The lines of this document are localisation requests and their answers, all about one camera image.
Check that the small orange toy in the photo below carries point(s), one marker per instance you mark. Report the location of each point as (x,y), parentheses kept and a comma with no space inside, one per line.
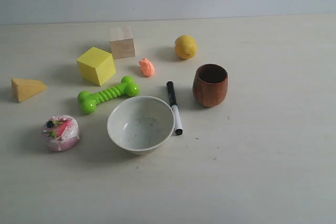
(147,67)

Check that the black and white marker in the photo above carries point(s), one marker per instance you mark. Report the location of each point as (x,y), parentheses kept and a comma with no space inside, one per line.
(174,107)

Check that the white ceramic bowl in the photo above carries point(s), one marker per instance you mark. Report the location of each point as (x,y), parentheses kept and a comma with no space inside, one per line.
(140,125)

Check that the brown wooden cup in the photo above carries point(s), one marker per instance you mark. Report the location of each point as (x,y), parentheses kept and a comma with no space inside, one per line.
(210,85)

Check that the yellow lemon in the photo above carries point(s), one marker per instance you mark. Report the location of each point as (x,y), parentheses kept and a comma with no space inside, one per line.
(186,46)

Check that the plain wooden cube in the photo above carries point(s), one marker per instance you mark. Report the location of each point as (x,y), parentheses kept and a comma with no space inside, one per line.
(121,42)

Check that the yellow cube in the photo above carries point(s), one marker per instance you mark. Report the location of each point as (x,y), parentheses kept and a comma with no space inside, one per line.
(96,65)

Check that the green bone toy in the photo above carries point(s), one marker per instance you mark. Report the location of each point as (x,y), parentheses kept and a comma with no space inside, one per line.
(89,101)

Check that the pink strawberry cake squishy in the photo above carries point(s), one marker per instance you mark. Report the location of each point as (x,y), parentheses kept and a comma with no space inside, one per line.
(61,133)

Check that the yellow cheese wedge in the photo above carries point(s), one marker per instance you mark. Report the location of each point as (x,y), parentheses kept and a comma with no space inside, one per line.
(24,89)

